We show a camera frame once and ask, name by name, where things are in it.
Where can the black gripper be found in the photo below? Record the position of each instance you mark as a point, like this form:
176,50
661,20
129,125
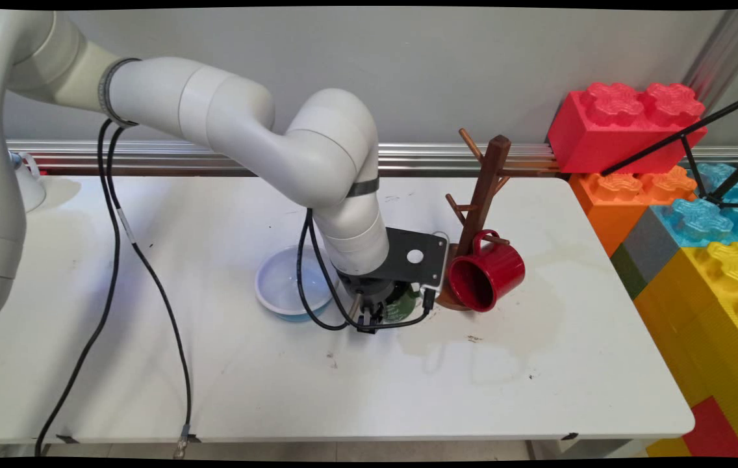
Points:
372,294

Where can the dark green mug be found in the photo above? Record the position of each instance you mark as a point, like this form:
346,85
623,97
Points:
405,305

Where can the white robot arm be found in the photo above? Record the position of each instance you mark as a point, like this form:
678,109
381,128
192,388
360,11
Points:
245,123

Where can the white bowl with blue outside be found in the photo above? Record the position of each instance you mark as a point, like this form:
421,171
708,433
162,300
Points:
278,286

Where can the red mug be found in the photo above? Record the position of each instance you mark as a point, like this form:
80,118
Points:
496,273

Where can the brown wooden mug tree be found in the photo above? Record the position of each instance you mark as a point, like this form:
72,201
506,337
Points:
486,188

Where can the giant orange toy brick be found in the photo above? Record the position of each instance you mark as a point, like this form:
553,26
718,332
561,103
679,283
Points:
609,208

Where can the giant grey green toy brick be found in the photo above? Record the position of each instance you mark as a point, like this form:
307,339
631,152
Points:
648,250

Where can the giant red toy brick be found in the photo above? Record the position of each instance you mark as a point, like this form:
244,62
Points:
616,136

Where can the giant yellow toy brick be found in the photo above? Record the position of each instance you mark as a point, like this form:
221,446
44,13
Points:
700,325

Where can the giant blue toy brick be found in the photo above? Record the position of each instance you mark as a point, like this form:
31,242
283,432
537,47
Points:
694,224

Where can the flat red toy brick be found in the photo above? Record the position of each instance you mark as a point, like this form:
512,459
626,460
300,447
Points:
713,432

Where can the white enamel mug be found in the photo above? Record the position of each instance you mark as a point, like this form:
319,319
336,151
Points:
32,188

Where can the black tripod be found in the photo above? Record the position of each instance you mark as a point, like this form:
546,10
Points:
684,135

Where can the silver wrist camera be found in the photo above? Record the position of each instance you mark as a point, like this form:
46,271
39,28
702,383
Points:
432,286

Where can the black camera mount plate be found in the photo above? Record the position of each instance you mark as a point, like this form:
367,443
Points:
398,250

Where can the aluminium rail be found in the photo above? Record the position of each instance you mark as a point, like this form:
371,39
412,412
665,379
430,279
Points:
148,159

